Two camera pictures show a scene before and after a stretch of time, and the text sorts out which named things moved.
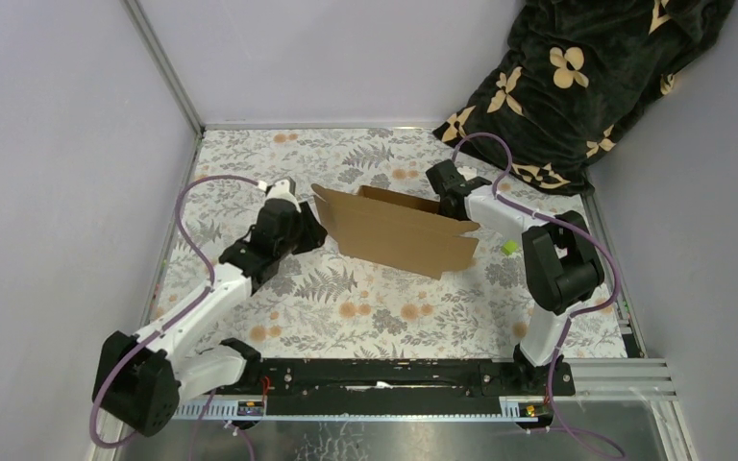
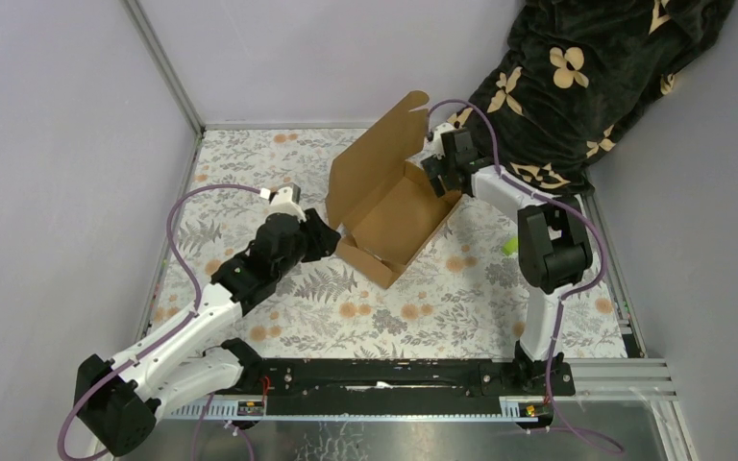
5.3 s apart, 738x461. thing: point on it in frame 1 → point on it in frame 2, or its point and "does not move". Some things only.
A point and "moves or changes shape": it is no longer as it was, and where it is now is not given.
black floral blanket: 577,73 does not move
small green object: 509,246 does not move
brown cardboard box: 396,230 moves or changes shape
